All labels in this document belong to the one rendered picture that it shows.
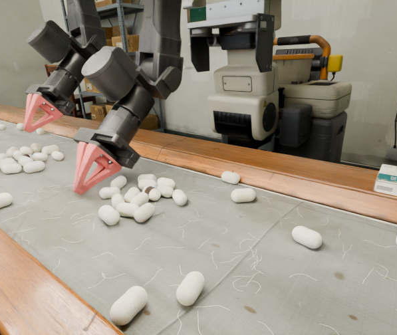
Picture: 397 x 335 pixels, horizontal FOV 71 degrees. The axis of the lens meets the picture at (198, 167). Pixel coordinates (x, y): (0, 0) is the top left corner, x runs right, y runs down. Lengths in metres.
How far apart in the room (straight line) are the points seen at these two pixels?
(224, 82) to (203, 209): 0.73
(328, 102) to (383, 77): 1.15
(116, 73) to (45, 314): 0.33
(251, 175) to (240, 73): 0.61
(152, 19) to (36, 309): 0.43
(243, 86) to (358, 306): 0.84
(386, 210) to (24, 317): 0.40
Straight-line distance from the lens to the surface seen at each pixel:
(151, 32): 0.52
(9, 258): 0.35
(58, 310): 0.27
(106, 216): 0.38
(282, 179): 0.46
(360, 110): 2.36
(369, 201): 0.44
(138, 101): 0.49
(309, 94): 1.21
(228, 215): 0.39
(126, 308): 0.26
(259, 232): 0.36
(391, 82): 2.31
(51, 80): 0.71
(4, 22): 5.47
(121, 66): 0.48
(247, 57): 1.05
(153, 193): 0.42
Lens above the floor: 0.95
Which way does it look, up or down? 22 degrees down
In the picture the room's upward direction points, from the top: 3 degrees counter-clockwise
